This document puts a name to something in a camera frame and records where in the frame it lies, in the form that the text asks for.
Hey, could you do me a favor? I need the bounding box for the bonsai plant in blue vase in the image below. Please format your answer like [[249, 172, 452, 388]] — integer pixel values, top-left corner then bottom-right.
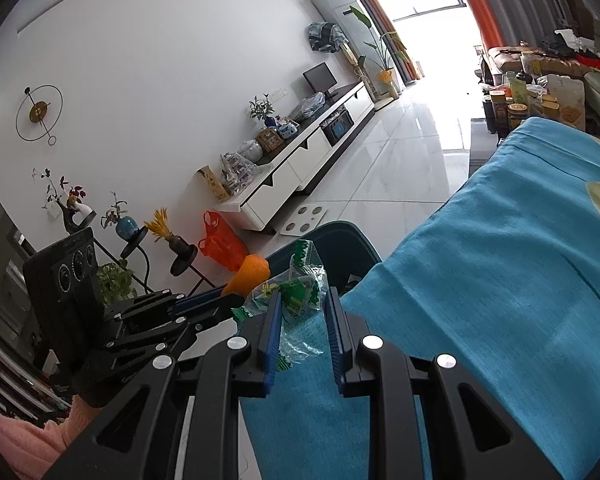
[[249, 94, 277, 128]]

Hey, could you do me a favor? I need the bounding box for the white board with holes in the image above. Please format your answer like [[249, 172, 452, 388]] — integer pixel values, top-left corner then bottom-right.
[[279, 204, 327, 237]]

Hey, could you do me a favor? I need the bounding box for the black metal plant stand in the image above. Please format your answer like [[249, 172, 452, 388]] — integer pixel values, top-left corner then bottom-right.
[[60, 215, 201, 301]]

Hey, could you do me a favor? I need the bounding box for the clear green printed wrapper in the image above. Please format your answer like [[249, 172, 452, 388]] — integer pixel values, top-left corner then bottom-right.
[[232, 240, 328, 372]]

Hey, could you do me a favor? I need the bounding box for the dark brown cardboard box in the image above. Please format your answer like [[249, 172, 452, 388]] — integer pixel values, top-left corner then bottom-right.
[[567, 0, 596, 36]]

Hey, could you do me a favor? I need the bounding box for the blue flower printed blanket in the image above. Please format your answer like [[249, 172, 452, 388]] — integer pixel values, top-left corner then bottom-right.
[[240, 116, 600, 480]]

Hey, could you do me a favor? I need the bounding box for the orange peel piece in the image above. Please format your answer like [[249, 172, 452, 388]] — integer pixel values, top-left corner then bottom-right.
[[223, 255, 271, 296]]

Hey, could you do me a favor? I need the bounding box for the pile of clothes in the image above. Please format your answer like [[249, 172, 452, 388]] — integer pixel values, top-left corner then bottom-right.
[[540, 27, 600, 78]]

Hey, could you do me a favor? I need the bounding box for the wooden photo frame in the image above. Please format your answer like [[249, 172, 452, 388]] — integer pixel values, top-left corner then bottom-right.
[[255, 127, 284, 155]]

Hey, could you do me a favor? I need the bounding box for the white standing air conditioner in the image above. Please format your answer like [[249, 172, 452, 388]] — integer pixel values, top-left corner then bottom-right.
[[312, 0, 376, 83]]

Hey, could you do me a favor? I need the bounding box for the tall plant in yellow pot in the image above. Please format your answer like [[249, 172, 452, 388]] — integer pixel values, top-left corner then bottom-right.
[[349, 5, 411, 100]]

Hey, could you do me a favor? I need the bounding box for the orange plastic bag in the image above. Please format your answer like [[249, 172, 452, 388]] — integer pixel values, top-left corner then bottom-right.
[[198, 210, 249, 271]]

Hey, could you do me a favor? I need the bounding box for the dark teal trash bin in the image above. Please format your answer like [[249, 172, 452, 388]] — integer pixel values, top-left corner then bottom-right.
[[267, 221, 383, 311]]

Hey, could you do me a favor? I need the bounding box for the fan with cloth cover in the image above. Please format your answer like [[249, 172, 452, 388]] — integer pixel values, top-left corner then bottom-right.
[[307, 21, 351, 54]]

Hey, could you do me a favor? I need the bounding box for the glass ship ornament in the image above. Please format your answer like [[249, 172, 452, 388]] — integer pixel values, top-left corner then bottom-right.
[[220, 152, 261, 196]]

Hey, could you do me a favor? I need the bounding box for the white and black TV cabinet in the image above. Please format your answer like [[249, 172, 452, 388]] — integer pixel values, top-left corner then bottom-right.
[[215, 81, 376, 234]]

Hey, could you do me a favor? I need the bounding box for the blue vase with plant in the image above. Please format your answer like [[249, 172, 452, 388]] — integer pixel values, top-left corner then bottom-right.
[[101, 191, 141, 241]]

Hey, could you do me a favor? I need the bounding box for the clear plastic bag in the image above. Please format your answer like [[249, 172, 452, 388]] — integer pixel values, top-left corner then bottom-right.
[[299, 92, 327, 119]]

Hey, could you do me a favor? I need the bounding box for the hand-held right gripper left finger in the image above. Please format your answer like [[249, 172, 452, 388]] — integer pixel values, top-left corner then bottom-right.
[[45, 290, 283, 480]]

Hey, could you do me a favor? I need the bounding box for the beige paper bag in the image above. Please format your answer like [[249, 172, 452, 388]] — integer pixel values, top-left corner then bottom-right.
[[547, 74, 586, 128]]

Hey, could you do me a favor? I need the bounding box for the person's left forearm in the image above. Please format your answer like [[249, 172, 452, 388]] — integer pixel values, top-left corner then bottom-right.
[[0, 395, 106, 480]]

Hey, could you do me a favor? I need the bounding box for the dark shelf unit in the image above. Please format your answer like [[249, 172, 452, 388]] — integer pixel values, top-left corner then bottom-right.
[[0, 220, 76, 421]]

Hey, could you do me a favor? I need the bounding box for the black monitor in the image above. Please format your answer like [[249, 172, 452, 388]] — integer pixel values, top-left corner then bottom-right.
[[302, 62, 339, 102]]

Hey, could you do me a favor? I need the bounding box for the yellow cardboard box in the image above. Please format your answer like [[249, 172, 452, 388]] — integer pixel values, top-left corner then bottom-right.
[[196, 165, 232, 203]]

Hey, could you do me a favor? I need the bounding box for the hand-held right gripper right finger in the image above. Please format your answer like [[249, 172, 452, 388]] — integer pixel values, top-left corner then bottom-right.
[[325, 287, 563, 480]]

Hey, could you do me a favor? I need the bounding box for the dark vase with yellow wheat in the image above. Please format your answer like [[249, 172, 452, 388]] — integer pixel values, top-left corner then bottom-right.
[[144, 207, 193, 261]]

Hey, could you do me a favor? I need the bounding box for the round gold wall clock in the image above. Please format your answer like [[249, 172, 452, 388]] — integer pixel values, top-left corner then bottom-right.
[[15, 85, 63, 147]]

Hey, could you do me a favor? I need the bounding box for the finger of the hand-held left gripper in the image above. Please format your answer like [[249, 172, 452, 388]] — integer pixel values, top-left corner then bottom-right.
[[112, 287, 231, 326], [105, 307, 243, 361]]

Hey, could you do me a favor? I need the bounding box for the white vase with flowers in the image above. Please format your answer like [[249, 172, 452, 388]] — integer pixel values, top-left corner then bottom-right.
[[32, 167, 98, 233]]

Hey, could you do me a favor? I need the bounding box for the white ceramic jar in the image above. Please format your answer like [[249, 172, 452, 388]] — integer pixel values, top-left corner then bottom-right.
[[236, 139, 264, 164]]

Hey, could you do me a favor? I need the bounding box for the grey rug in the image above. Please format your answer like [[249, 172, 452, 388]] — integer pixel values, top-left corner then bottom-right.
[[470, 117, 508, 181]]

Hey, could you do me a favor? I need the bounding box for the green leafy plant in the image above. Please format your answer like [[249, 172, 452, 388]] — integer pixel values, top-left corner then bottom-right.
[[96, 259, 138, 306]]

